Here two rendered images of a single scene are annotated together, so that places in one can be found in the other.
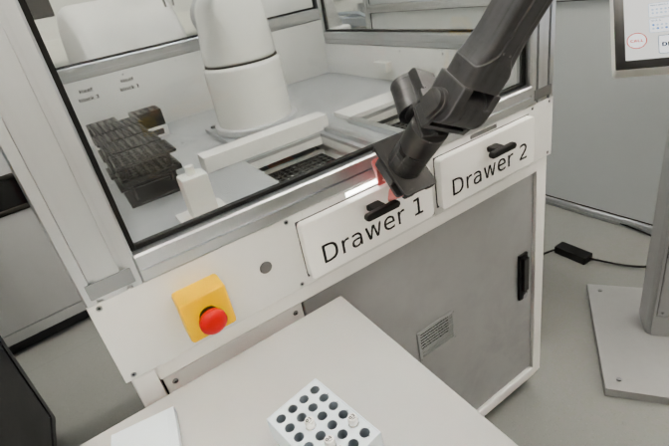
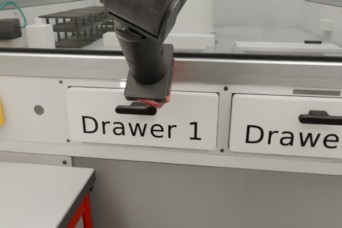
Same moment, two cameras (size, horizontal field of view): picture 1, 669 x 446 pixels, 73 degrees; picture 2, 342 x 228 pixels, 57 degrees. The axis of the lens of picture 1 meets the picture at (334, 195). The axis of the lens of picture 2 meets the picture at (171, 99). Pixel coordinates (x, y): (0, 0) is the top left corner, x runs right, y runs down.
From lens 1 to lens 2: 0.56 m
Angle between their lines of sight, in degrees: 33
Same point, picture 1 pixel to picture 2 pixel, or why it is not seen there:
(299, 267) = (67, 125)
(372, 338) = (53, 208)
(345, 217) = (109, 102)
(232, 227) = (18, 64)
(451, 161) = (250, 104)
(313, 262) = (72, 125)
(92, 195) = not seen: outside the picture
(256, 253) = (32, 94)
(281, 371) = not seen: outside the picture
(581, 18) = not seen: outside the picture
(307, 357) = (12, 189)
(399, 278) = (173, 193)
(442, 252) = (232, 197)
